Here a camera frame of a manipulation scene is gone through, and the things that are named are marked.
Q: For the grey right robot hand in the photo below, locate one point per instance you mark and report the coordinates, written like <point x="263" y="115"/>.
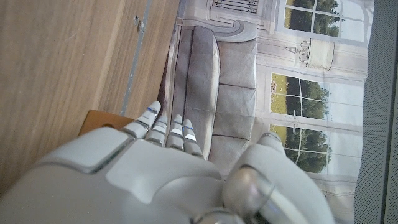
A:
<point x="149" y="180"/>

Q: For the brown wooden block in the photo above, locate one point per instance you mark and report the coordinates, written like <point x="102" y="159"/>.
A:
<point x="99" y="119"/>

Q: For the printed living room backdrop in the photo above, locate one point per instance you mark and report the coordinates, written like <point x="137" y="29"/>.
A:
<point x="236" y="62"/>

